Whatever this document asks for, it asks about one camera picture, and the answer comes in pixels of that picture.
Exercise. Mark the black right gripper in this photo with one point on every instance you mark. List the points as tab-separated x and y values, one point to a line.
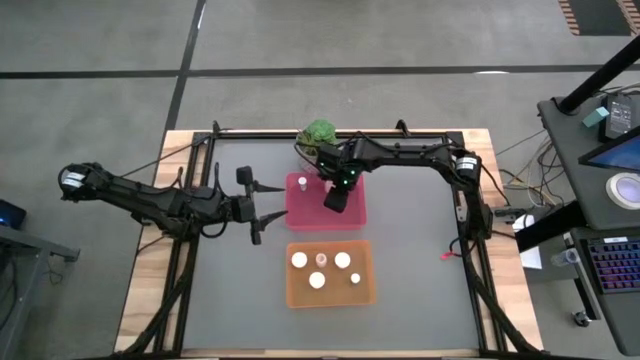
336	200

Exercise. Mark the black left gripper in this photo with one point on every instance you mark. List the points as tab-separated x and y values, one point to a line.
246	207

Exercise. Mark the small greenish vial white cap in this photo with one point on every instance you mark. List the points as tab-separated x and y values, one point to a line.
302	182
355	278

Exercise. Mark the white medicine bottle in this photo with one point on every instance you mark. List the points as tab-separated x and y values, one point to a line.
342	260

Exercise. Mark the orange pill bottle white cap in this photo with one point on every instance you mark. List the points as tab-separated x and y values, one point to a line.
299	259

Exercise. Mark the clear bottle ridged white cap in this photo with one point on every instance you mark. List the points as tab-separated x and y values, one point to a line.
317	280

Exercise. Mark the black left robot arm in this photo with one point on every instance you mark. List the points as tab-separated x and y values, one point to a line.
150	200

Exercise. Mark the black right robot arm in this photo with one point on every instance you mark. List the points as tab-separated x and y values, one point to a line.
410	152

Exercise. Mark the translucent pink plastic bin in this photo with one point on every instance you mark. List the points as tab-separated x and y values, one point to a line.
310	215

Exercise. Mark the translucent orange plastic bin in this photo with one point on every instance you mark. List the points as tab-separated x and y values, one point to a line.
330	297

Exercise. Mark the green leafy plant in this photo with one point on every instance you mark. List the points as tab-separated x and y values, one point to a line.
317	132

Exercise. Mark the white paper sheet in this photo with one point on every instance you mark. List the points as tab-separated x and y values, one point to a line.
530	257

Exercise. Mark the dark grey operator desk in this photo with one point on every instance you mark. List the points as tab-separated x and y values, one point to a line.
565	150

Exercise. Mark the clear bottle on desk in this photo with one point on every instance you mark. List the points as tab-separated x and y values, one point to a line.
565	257

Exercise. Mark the blue-lit black device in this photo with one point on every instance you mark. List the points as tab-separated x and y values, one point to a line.
11	215

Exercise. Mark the grey side table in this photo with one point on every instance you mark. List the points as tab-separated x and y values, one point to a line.
20	280

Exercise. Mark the teal block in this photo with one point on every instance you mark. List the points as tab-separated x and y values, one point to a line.
595	117

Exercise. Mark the desk caster wheel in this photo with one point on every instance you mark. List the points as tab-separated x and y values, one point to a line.
581	318

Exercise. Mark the white tape roll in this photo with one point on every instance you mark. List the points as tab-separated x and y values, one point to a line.
612	192

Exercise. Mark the blue-lit desk screen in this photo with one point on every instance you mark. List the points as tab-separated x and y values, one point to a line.
620	155

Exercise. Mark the backlit computer keyboard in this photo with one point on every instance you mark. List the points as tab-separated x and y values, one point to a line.
617	265

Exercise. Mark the black monitor pole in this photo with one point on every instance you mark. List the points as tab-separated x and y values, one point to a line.
600	75

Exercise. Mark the black power brick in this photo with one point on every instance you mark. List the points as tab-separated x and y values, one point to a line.
617	117

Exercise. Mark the black mat striped edge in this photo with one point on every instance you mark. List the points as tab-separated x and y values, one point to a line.
600	15

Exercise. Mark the black rig frame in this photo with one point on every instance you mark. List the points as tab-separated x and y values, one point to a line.
250	135

